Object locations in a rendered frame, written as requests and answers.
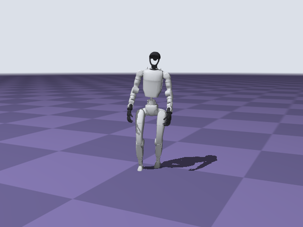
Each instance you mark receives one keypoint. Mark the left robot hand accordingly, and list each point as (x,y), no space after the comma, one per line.
(168,117)

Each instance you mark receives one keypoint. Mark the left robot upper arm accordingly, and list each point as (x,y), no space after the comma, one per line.
(168,83)

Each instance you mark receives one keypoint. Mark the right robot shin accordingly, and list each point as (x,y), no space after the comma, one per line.
(139,153)

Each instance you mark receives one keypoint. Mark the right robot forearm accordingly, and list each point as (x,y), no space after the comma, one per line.
(132,98)

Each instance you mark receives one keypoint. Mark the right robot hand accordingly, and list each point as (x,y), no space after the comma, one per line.
(129,113)

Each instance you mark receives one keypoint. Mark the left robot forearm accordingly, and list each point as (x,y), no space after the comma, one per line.
(170,101)

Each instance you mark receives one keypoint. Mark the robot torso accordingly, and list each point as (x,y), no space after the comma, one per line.
(152,86)

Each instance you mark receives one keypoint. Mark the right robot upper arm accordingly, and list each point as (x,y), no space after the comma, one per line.
(137,81)

